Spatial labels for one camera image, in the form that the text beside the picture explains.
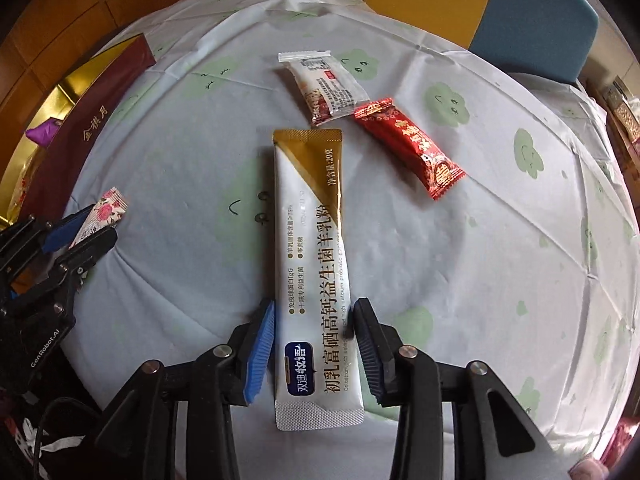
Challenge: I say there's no white gold sachet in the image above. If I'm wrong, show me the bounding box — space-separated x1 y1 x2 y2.
272 128 365 432

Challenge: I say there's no black cable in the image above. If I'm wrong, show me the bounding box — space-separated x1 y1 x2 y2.
27 396 103 480

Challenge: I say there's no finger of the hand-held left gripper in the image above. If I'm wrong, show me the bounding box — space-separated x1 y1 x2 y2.
0 204 96 272
10 227 119 311

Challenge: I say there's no gold tin box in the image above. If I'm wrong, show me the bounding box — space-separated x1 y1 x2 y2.
0 34 157 226

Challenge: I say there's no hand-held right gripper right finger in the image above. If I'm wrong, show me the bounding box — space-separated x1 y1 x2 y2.
352 297 576 480

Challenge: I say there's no red patterned snack bag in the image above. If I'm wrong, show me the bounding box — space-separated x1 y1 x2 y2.
0 157 31 221

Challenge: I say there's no red patterned cloth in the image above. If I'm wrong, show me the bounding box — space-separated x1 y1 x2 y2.
597 417 640 466

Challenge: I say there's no red wrapped candy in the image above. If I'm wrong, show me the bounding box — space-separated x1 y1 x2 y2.
353 97 467 201

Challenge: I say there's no pink floral snack packet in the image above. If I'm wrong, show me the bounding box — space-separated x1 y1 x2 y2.
67 186 128 250

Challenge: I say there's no grey yellow blue sofa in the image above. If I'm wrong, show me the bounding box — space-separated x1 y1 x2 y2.
277 0 600 86

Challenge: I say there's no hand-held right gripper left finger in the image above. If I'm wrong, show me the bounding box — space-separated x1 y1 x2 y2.
92 297 277 480

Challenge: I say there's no purple candy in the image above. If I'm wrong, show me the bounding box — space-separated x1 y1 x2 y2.
25 119 62 145

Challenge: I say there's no white cloud print tablecloth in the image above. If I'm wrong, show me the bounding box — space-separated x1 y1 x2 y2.
65 0 640 456

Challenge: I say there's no patterned box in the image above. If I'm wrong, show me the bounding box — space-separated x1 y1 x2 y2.
597 77 640 186

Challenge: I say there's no white snack packet brown print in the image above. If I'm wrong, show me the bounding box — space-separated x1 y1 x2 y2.
278 50 371 127

